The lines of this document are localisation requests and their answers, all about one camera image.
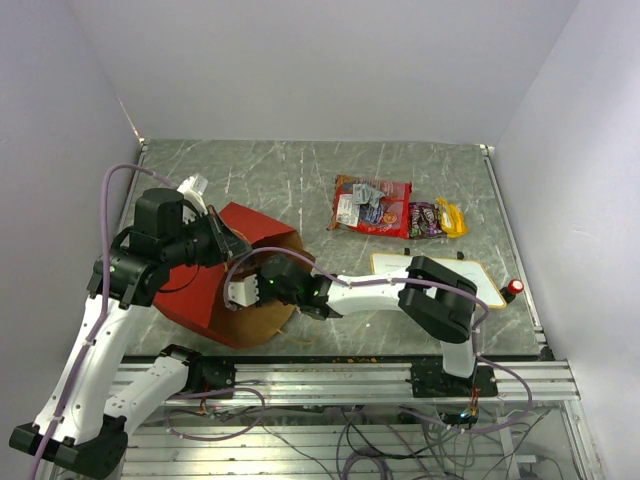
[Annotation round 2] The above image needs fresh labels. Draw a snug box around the aluminium rail frame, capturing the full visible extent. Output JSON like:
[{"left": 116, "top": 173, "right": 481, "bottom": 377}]
[{"left": 155, "top": 356, "right": 604, "bottom": 479}]

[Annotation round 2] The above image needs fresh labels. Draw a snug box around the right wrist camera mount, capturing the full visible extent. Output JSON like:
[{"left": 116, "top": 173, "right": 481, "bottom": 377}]
[{"left": 224, "top": 274, "right": 260, "bottom": 310}]

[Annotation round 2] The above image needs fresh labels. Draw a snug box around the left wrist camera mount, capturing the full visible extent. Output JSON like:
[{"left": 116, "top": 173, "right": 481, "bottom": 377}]
[{"left": 177, "top": 174, "right": 208, "bottom": 213}]

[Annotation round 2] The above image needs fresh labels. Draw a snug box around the red candy bag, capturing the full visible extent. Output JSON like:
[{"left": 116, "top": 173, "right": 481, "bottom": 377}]
[{"left": 328, "top": 174, "right": 412, "bottom": 239}]

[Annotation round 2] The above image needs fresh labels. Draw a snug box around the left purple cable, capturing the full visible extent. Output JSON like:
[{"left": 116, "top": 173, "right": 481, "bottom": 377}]
[{"left": 28, "top": 163, "right": 176, "bottom": 480}]

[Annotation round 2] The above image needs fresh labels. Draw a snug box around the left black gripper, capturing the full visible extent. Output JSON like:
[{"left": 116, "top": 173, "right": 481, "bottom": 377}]
[{"left": 162, "top": 204, "right": 252, "bottom": 267}]

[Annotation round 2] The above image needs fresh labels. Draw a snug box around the purple cable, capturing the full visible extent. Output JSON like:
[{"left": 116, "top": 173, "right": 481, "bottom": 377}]
[
  {"left": 28, "top": 163, "right": 176, "bottom": 480},
  {"left": 222, "top": 246, "right": 534, "bottom": 436}
]

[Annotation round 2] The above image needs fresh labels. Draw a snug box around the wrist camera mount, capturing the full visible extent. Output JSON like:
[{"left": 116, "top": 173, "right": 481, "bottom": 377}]
[
  {"left": 224, "top": 274, "right": 260, "bottom": 310},
  {"left": 177, "top": 174, "right": 208, "bottom": 213}
]

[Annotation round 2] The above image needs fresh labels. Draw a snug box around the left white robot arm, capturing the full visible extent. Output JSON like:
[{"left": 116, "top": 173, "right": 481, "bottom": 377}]
[{"left": 9, "top": 186, "right": 251, "bottom": 479}]

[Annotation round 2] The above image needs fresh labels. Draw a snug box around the silver green snack wrapper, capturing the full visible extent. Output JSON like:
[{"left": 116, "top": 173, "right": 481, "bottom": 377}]
[{"left": 352, "top": 183, "right": 385, "bottom": 209}]

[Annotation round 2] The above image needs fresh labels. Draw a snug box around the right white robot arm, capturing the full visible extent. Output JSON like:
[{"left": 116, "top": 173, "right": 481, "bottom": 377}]
[{"left": 258, "top": 253, "right": 477, "bottom": 396}]

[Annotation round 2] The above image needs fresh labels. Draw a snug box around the red emergency stop button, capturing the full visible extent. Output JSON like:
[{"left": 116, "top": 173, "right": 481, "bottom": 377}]
[{"left": 500, "top": 279, "right": 525, "bottom": 304}]

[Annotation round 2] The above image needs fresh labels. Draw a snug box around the red paper bag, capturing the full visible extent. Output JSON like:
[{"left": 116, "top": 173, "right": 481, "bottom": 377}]
[{"left": 154, "top": 202, "right": 314, "bottom": 349}]

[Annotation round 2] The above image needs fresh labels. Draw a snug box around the brown purple chocolate pack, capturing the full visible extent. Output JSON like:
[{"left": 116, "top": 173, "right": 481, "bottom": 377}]
[{"left": 409, "top": 202, "right": 446, "bottom": 239}]

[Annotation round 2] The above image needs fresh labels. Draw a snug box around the small whiteboard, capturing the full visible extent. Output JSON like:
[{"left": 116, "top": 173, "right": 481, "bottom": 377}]
[{"left": 370, "top": 253, "right": 507, "bottom": 310}]

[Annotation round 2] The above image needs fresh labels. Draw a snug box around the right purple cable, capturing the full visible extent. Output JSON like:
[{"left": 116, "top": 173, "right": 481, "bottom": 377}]
[{"left": 222, "top": 246, "right": 534, "bottom": 436}]

